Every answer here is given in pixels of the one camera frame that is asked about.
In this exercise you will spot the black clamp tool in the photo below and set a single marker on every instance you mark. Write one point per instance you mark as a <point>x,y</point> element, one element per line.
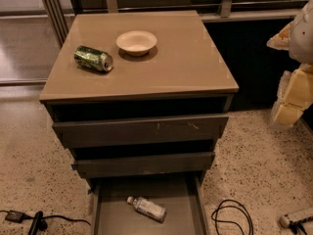
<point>38,224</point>

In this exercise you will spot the top grey drawer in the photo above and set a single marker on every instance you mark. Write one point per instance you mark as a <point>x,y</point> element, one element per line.
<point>99,133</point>

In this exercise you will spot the bottom open grey drawer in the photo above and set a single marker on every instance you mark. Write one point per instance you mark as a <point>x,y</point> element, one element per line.
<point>165,204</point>

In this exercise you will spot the white paper bowl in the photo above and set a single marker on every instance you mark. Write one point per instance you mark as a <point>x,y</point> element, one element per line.
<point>136,43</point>

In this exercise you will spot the black power adapter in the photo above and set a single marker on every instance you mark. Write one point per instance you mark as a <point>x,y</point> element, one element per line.
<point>15,216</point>

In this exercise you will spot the white power strip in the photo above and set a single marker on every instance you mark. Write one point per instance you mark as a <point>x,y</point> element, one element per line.
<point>296,217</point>

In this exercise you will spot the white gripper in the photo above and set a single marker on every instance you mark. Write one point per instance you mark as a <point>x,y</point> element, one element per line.
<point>302,38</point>

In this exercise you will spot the green soda can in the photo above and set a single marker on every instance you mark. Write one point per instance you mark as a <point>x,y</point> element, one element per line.
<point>93,59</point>

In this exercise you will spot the clear plastic water bottle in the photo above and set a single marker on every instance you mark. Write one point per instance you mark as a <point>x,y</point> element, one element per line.
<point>147,208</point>

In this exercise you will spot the middle grey drawer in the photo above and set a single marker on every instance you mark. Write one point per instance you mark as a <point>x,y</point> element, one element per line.
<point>145,165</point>

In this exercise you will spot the metal railing frame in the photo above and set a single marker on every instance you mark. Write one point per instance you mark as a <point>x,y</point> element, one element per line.
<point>182,0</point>

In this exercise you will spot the grey drawer cabinet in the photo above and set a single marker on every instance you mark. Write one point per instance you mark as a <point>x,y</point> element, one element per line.
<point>183,75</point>

